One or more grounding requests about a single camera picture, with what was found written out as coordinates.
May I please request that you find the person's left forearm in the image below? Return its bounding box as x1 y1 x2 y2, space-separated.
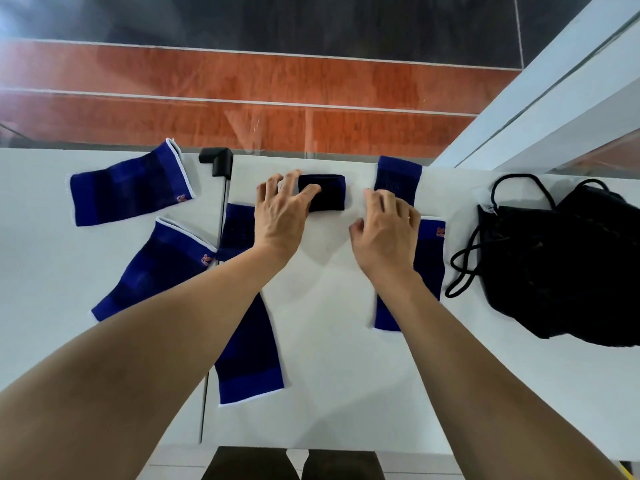
0 245 293 480

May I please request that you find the clear plastic wrapper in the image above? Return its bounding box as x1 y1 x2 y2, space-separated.
472 187 498 214

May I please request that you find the black corner bracket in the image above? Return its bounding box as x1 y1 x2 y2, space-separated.
198 147 235 179

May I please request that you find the dark blue elastic sleeve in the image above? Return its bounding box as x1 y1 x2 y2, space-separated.
298 174 347 213

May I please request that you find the person's left hand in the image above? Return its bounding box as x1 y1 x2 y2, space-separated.
253 169 322 261

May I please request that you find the blue elastic sleeve white trim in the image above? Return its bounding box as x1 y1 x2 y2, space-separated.
69 138 196 228
90 216 219 323
373 215 447 332

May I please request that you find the person's right forearm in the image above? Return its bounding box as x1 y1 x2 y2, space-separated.
359 270 627 480

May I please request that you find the person's left leg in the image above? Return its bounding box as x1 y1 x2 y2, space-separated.
201 447 301 480

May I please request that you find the long blue elastic sleeve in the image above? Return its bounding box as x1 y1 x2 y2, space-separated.
214 203 286 407

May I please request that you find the person's right leg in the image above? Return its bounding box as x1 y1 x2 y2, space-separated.
301 449 387 480

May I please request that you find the person's right hand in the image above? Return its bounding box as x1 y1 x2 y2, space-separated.
348 188 422 286

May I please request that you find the person's leg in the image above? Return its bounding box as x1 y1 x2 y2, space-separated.
301 449 387 480
201 447 301 480

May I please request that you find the black drawstring bag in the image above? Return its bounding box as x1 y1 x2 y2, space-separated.
444 173 640 348

